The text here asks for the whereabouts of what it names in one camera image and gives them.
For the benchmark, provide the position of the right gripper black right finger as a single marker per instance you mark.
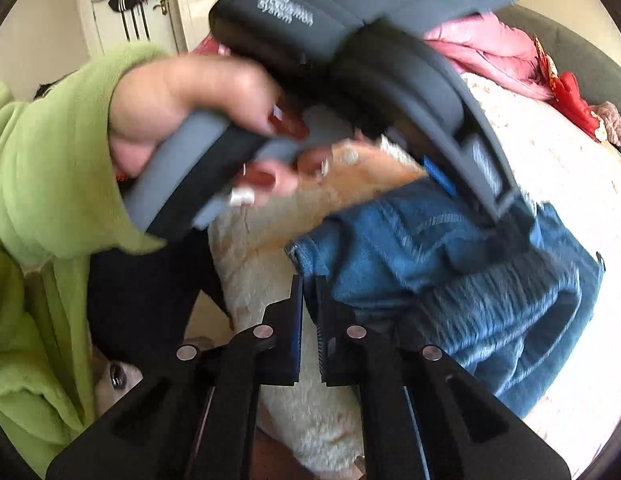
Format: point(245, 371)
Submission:
point(423, 415)

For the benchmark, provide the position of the peach white patterned bedspread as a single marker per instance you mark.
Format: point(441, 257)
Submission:
point(556, 164)

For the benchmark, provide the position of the mauve fuzzy garment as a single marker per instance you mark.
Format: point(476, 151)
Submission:
point(611, 118)

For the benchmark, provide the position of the blue denim lace-trimmed pants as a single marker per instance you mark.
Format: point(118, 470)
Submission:
point(507, 301)

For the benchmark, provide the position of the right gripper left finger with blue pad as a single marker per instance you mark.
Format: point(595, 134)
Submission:
point(195, 418)

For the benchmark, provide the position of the grey upholstered headboard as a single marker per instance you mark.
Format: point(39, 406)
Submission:
point(598, 75)

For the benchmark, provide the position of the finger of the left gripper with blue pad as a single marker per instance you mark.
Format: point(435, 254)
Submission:
point(437, 174)

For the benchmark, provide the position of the pink folded quilt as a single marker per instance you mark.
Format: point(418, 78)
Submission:
point(481, 44)

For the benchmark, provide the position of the left hand red nails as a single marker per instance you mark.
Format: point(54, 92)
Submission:
point(152, 101)

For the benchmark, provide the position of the green fleece sleeve forearm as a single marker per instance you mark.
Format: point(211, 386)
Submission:
point(59, 203)

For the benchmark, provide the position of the red embroidered cloth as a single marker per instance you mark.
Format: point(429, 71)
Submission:
point(567, 96)

